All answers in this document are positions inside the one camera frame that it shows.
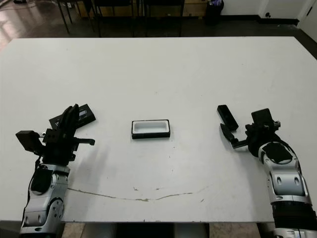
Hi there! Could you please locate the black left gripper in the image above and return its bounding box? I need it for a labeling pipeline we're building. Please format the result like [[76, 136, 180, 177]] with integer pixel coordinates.
[[41, 103, 96, 166]]

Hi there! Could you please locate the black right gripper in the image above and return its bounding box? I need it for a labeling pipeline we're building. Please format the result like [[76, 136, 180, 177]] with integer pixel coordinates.
[[219, 119, 282, 157]]

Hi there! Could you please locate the black box lid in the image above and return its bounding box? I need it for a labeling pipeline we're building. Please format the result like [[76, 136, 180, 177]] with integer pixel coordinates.
[[49, 104, 97, 130]]

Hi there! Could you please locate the black slim camera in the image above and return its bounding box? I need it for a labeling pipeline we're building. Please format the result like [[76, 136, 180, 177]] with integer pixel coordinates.
[[217, 104, 239, 130]]

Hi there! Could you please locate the black box base white insert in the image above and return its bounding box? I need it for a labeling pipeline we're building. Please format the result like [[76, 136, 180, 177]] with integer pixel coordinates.
[[131, 119, 171, 140]]

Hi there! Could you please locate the black metal chair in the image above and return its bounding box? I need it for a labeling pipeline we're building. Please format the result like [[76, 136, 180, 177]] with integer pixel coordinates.
[[144, 0, 186, 37], [95, 0, 136, 38], [57, 0, 96, 34]]

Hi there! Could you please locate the black trash bin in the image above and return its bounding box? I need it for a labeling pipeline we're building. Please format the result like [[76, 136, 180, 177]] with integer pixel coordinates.
[[205, 0, 225, 25]]

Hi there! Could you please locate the light wooden cabinet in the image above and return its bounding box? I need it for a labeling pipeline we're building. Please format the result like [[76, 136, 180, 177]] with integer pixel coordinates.
[[182, 1, 208, 17]]

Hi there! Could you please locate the white door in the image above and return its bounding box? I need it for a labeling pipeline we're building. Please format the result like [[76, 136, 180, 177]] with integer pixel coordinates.
[[296, 0, 317, 29]]

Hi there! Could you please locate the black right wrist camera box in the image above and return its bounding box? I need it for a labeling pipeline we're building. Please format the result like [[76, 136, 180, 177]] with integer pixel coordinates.
[[251, 108, 274, 126]]

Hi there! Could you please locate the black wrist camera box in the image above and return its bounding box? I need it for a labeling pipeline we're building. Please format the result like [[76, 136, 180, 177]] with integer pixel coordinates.
[[251, 108, 274, 126], [15, 130, 43, 154]]

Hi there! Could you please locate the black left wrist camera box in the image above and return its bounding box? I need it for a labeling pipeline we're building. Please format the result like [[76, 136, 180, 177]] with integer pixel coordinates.
[[15, 130, 43, 154]]

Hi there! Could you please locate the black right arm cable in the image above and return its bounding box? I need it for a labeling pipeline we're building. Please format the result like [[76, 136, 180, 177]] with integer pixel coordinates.
[[280, 142, 302, 173]]

